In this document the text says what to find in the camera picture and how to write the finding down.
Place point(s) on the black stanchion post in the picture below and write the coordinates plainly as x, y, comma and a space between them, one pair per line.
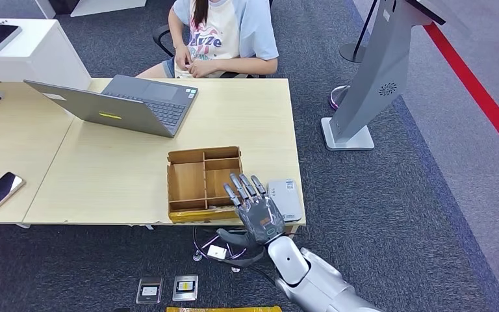
352, 54

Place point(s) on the steel floor socket white outlet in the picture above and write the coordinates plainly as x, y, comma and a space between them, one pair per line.
149, 291

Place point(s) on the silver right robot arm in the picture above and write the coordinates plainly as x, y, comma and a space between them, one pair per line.
314, 284

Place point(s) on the chrome stanchion base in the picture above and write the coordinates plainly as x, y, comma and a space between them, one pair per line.
337, 98

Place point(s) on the wooden divided organizer box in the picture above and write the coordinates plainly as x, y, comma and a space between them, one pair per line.
187, 181

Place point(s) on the grey laptop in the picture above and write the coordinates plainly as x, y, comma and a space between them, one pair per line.
103, 110

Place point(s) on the person's left hand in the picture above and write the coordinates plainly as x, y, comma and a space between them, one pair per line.
203, 69

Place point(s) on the person's right hand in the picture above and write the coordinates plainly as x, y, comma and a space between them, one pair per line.
183, 58

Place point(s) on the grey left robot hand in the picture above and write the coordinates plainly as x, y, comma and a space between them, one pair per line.
122, 310

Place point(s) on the grey kiosk stand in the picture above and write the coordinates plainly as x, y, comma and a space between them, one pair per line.
374, 77

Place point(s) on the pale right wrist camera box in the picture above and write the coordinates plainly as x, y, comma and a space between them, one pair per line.
217, 252

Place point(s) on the person's right forearm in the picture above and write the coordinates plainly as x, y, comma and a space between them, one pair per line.
177, 30

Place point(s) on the chrome stool base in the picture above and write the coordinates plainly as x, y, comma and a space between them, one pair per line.
197, 257

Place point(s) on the person's left forearm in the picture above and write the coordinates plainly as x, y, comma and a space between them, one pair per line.
245, 66

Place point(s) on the steel floor socket yellow label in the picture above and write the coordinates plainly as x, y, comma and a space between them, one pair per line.
185, 288

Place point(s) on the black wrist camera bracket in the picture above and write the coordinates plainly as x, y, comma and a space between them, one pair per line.
243, 262

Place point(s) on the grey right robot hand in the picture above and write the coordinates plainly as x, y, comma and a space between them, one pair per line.
260, 221

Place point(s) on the white room key card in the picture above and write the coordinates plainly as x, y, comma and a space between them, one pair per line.
221, 209

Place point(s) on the white cabinet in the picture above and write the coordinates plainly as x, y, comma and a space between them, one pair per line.
38, 60

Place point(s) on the white card reader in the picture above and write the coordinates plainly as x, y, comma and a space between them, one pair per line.
287, 202

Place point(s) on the yellow floor tape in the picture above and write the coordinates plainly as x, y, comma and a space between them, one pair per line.
223, 309

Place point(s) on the person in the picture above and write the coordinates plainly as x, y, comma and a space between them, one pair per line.
249, 30

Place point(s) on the white furniture panel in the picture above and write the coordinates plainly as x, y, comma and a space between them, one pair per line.
103, 6

